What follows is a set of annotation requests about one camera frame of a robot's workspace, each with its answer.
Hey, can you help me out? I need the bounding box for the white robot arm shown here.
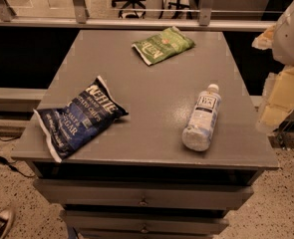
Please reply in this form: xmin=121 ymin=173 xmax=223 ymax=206
xmin=252 ymin=0 xmax=294 ymax=133

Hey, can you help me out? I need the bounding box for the green chip bag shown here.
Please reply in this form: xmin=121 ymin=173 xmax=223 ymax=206
xmin=132 ymin=26 xmax=195 ymax=66

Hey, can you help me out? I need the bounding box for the blue Kettle chip bag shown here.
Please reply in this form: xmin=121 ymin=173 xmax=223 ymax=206
xmin=34 ymin=76 xmax=129 ymax=162

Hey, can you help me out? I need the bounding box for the clear plastic water bottle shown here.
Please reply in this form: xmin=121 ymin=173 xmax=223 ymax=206
xmin=182 ymin=84 xmax=221 ymax=151

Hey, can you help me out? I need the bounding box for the grey drawer cabinet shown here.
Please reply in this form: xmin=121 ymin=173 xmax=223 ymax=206
xmin=13 ymin=30 xmax=278 ymax=239

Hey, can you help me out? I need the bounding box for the top drawer with knob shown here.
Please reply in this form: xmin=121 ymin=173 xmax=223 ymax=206
xmin=34 ymin=179 xmax=253 ymax=210

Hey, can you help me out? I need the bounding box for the drawer with knob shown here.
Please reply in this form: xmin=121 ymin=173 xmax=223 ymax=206
xmin=61 ymin=211 xmax=228 ymax=235
xmin=34 ymin=179 xmax=253 ymax=210

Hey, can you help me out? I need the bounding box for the black office chair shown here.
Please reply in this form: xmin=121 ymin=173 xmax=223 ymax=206
xmin=111 ymin=0 xmax=147 ymax=19

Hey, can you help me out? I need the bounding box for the grey sneaker shoe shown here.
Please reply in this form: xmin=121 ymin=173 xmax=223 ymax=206
xmin=0 ymin=208 xmax=15 ymax=239

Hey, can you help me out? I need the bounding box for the black cable on floor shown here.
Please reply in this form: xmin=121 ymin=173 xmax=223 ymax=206
xmin=0 ymin=126 xmax=37 ymax=179

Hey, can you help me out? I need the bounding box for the metal railing frame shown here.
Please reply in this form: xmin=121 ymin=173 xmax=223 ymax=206
xmin=0 ymin=0 xmax=275 ymax=32

